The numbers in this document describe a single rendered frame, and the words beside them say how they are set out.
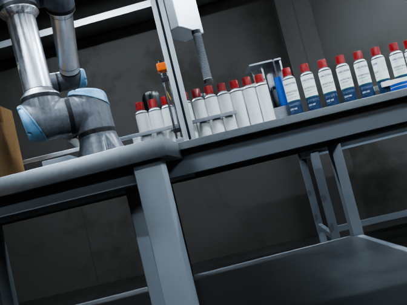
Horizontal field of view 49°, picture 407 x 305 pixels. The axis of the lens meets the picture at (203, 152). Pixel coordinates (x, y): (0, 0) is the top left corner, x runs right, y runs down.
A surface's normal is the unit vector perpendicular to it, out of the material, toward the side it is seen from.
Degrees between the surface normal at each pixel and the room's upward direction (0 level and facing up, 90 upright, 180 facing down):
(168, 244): 90
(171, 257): 90
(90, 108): 89
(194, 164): 90
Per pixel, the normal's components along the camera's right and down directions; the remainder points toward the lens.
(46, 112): 0.29, -0.18
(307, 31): -0.10, -0.04
